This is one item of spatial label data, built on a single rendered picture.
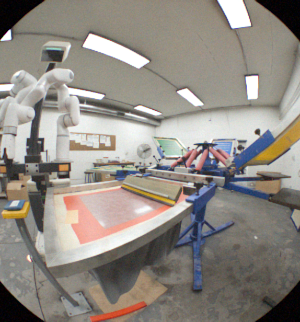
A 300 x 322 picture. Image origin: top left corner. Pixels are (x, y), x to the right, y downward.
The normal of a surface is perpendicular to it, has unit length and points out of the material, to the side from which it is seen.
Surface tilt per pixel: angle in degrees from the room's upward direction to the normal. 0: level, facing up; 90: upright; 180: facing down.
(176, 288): 0
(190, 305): 0
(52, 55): 154
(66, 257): 0
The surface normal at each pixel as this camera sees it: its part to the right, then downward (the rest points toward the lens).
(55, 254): 0.01, -1.00
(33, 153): 0.62, 0.05
